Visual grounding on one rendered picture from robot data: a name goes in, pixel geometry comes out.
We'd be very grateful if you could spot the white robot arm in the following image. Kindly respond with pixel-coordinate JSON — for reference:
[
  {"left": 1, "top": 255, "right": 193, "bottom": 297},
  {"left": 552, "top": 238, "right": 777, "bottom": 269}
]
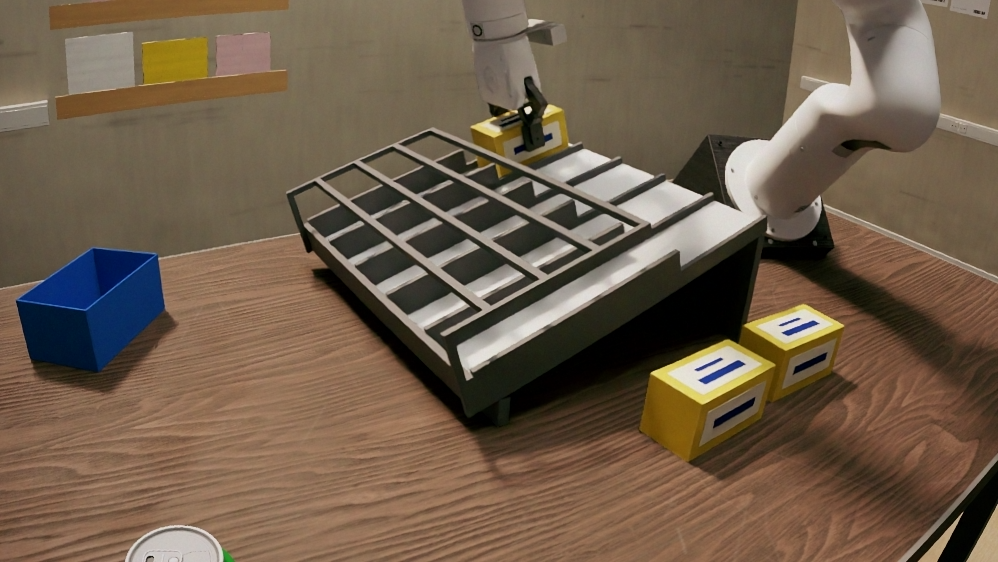
[{"left": 461, "top": 0, "right": 941, "bottom": 241}]

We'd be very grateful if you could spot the blue open box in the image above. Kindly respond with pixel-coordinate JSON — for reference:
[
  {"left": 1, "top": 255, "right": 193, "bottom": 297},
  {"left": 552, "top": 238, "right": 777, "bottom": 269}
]
[{"left": 16, "top": 248, "right": 165, "bottom": 372}]

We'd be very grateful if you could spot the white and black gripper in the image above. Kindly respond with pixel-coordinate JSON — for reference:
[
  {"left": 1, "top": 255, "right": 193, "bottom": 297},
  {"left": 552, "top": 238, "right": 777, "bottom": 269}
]
[{"left": 473, "top": 29, "right": 548, "bottom": 152}]

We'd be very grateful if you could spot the yellow butter carton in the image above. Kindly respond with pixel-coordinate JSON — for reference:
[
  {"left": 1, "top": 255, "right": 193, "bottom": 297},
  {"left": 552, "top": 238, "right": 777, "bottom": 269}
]
[
  {"left": 471, "top": 104, "right": 569, "bottom": 166},
  {"left": 639, "top": 339, "right": 776, "bottom": 462},
  {"left": 739, "top": 304, "right": 845, "bottom": 402}
]

